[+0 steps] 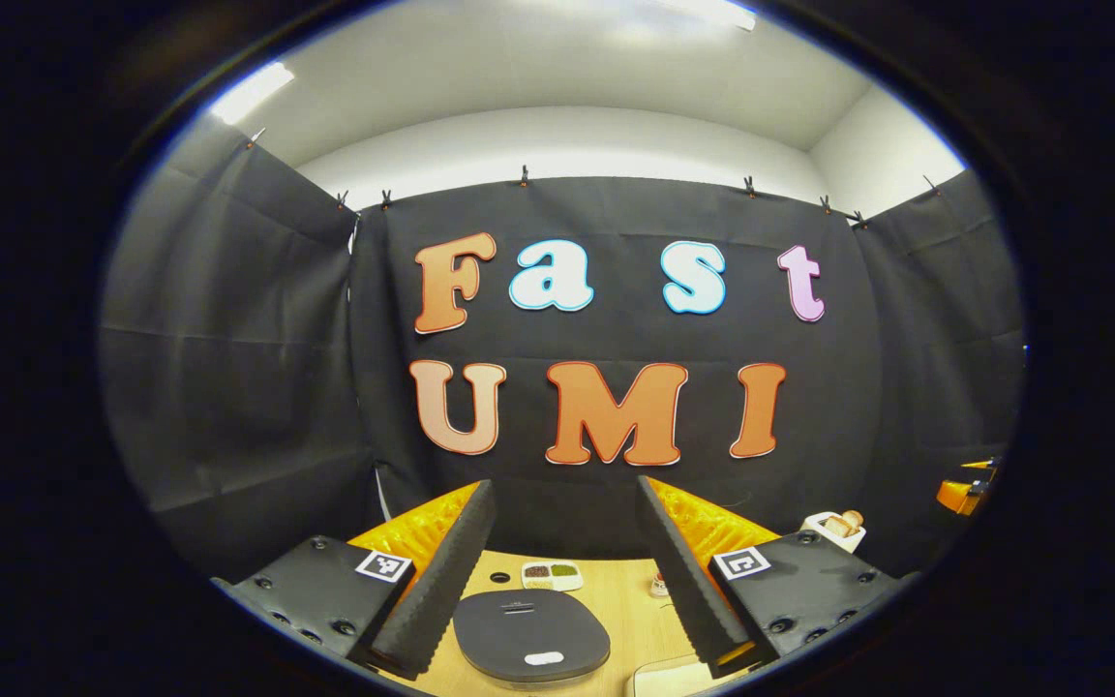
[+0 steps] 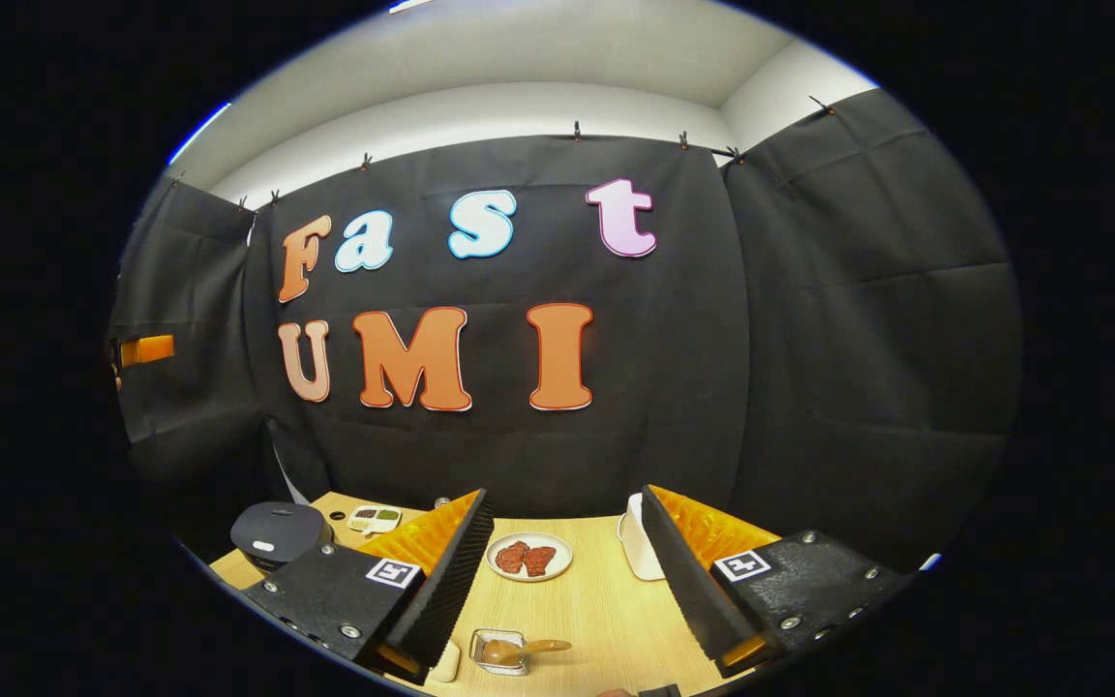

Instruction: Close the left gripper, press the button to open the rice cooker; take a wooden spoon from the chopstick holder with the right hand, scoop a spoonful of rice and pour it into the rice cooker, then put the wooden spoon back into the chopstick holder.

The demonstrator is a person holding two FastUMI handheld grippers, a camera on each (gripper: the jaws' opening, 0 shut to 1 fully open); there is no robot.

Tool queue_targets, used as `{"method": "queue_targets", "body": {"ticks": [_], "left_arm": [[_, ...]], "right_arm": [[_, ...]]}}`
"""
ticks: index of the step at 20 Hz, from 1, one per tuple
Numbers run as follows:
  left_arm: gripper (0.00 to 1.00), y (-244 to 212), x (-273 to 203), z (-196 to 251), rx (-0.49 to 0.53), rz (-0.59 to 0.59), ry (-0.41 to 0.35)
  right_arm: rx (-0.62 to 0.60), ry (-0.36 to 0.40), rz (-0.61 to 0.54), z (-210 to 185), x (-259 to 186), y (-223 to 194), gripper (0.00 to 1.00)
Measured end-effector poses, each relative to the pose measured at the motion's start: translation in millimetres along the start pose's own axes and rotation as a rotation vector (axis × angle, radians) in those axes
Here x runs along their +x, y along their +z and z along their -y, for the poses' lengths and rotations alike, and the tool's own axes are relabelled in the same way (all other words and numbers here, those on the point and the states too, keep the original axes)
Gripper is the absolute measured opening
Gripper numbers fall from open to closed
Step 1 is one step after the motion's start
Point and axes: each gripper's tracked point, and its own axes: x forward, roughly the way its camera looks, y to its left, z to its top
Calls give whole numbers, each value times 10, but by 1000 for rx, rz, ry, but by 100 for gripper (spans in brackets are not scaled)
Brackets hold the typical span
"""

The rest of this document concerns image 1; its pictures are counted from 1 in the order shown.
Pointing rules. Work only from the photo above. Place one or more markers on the clear drink bottle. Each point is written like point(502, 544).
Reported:
point(660, 585)

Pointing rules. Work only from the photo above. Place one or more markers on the black rice cooker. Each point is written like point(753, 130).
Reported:
point(528, 634)

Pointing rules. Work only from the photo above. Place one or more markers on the ceiling light panel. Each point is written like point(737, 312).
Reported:
point(250, 93)

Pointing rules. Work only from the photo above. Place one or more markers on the row of backdrop clips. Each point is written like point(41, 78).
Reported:
point(524, 176)

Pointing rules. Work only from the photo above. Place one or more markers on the black backdrop cloth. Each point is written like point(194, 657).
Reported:
point(228, 387)

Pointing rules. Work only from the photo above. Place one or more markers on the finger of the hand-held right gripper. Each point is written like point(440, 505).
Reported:
point(962, 496)

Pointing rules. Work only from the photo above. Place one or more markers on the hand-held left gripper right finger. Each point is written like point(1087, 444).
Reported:
point(688, 581)

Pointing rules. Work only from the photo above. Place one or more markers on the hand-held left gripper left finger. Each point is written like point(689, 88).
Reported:
point(446, 590)

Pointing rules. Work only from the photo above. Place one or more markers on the toasted bread slice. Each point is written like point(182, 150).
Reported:
point(854, 519)
point(838, 528)

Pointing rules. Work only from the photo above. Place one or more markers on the white divided dish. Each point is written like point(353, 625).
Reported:
point(553, 576)

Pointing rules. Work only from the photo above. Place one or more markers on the white toaster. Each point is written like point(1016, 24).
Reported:
point(824, 540)

